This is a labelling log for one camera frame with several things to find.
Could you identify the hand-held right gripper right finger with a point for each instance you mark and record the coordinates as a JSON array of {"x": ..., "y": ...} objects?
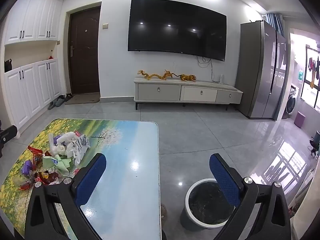
[{"x": 225, "y": 177}]

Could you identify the white television cabinet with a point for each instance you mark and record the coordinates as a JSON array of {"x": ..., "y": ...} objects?
[{"x": 160, "y": 90}]

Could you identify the purple stool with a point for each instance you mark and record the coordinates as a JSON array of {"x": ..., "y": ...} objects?
[{"x": 299, "y": 120}]

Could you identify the brown doormat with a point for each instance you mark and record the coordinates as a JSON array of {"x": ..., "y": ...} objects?
[{"x": 82, "y": 93}]

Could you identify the grey slipper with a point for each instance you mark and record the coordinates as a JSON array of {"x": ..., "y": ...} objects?
[
  {"x": 52, "y": 103},
  {"x": 60, "y": 95}
]

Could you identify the hanging clothes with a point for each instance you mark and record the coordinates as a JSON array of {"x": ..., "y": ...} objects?
[{"x": 313, "y": 70}]

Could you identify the golden tiger figurine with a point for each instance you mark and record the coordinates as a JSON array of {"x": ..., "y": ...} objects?
[{"x": 188, "y": 78}]

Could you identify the black and white printed wrapper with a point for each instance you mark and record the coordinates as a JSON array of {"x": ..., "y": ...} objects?
[{"x": 80, "y": 142}]

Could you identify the white plastic bag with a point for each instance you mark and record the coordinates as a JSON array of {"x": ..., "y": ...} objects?
[{"x": 66, "y": 138}]

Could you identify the grey bin with white rim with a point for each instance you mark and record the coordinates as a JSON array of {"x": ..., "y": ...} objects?
[{"x": 205, "y": 200}]

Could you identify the purple wrapper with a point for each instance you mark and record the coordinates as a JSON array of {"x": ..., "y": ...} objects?
[{"x": 27, "y": 167}]

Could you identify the black wall television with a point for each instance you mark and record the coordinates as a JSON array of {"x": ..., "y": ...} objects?
[{"x": 175, "y": 27}]

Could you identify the wall switch panel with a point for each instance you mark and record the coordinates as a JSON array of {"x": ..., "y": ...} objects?
[{"x": 105, "y": 26}]

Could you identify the dark red snack wrapper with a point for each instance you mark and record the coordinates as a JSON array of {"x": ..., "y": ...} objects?
[{"x": 46, "y": 175}]

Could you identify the green wipe packet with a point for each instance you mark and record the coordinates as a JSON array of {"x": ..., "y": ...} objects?
[{"x": 53, "y": 164}]

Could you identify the white shoe cabinet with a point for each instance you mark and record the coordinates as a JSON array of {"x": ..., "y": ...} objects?
[{"x": 25, "y": 92}]

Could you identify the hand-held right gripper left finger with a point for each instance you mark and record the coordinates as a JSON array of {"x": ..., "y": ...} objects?
[{"x": 92, "y": 177}]

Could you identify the grey refrigerator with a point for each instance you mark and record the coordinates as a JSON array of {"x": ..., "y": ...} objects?
[{"x": 260, "y": 67}]

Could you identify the dark brown door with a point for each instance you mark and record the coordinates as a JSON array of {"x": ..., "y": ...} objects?
[{"x": 85, "y": 55}]

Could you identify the golden dragon figurine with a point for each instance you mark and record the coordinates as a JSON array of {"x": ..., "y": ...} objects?
[{"x": 156, "y": 75}]

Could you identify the washing machine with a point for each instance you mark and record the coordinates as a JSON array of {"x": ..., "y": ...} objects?
[{"x": 290, "y": 103}]

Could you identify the black bag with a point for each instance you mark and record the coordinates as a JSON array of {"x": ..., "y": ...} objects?
[{"x": 8, "y": 66}]

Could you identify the blue curtain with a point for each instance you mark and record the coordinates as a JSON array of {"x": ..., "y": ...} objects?
[{"x": 275, "y": 22}]

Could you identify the clear plastic wrapper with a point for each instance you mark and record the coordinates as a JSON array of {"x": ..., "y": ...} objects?
[{"x": 24, "y": 182}]

